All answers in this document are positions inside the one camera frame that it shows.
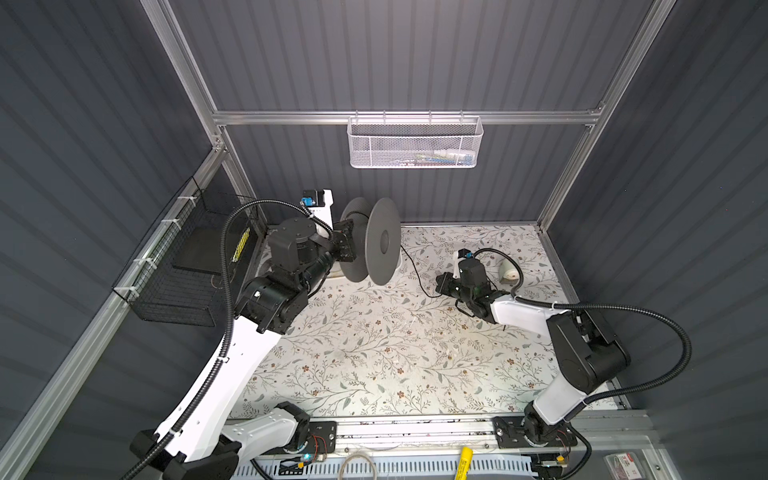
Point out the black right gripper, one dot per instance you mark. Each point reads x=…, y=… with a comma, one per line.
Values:
x=443, y=287

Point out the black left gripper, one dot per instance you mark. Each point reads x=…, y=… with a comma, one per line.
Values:
x=340, y=236

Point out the grey perforated cable spool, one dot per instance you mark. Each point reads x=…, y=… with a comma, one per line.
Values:
x=376, y=237

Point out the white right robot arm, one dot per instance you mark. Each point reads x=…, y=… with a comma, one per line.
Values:
x=587, y=350

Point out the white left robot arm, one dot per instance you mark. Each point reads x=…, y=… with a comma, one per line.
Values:
x=195, y=441

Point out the yellow marker in basket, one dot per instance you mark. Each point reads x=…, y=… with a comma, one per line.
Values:
x=240, y=245

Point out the black pad in basket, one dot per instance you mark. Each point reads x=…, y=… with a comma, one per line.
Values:
x=199, y=252

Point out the yellow marker front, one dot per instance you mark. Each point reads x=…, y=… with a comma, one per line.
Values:
x=464, y=463

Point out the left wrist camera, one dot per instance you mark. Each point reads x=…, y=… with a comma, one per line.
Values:
x=319, y=202

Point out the white wire mesh basket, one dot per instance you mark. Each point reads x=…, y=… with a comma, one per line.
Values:
x=414, y=142

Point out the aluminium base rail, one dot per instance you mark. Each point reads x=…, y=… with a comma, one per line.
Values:
x=484, y=432

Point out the black wire wall basket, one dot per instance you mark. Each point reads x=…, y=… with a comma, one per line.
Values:
x=178, y=278

